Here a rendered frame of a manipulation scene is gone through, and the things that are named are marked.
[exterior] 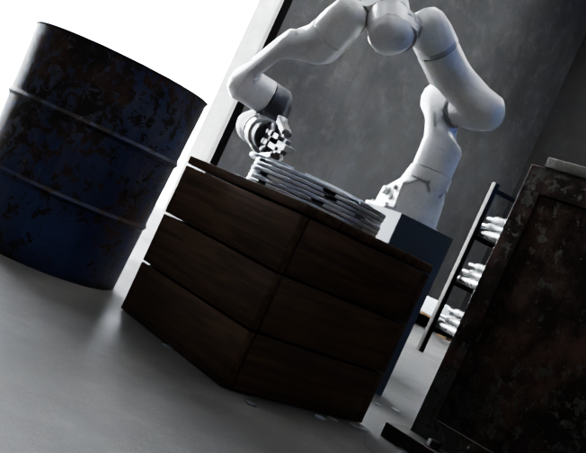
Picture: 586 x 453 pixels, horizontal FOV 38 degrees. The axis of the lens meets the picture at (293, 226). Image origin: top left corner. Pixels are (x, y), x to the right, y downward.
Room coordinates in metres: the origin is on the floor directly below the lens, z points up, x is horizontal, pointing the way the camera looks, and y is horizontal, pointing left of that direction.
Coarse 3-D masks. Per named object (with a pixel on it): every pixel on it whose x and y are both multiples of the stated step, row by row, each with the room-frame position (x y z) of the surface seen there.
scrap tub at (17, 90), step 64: (64, 64) 1.75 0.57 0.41; (128, 64) 1.74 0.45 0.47; (0, 128) 1.81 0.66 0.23; (64, 128) 1.74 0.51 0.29; (128, 128) 1.77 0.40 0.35; (192, 128) 1.93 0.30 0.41; (0, 192) 1.76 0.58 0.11; (64, 192) 1.75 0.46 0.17; (128, 192) 1.82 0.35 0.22; (64, 256) 1.78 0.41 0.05; (128, 256) 1.93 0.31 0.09
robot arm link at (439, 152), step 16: (432, 96) 2.26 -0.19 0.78; (432, 112) 2.24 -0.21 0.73; (432, 128) 2.22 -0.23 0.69; (448, 128) 2.26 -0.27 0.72; (432, 144) 2.21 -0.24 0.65; (448, 144) 2.20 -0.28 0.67; (416, 160) 2.23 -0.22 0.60; (432, 160) 2.20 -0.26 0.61; (448, 160) 2.20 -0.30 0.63; (448, 176) 2.21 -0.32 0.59
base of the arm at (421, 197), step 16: (416, 176) 2.20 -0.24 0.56; (432, 176) 2.19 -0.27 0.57; (384, 192) 2.27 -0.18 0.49; (400, 192) 2.20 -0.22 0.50; (416, 192) 2.20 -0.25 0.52; (432, 192) 2.20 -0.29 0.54; (400, 208) 2.19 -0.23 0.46; (416, 208) 2.19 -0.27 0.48; (432, 208) 2.20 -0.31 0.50; (432, 224) 2.21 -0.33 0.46
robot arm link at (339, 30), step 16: (352, 0) 2.07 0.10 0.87; (368, 0) 2.10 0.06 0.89; (400, 0) 2.06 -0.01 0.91; (320, 16) 2.10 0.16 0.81; (336, 16) 2.06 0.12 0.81; (352, 16) 2.05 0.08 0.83; (320, 32) 2.09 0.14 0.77; (336, 32) 2.07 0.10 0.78; (352, 32) 2.08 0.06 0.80; (336, 48) 2.10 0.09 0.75
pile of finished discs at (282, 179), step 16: (256, 160) 1.71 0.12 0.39; (256, 176) 1.66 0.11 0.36; (272, 176) 1.62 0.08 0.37; (288, 176) 1.60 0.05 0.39; (304, 176) 1.59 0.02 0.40; (288, 192) 1.60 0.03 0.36; (304, 192) 1.59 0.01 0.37; (320, 192) 1.59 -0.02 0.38; (336, 192) 1.59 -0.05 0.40; (320, 208) 1.59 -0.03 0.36; (336, 208) 1.59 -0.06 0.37; (352, 208) 1.61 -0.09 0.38; (368, 208) 1.63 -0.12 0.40; (352, 224) 1.61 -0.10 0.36; (368, 224) 1.64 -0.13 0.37
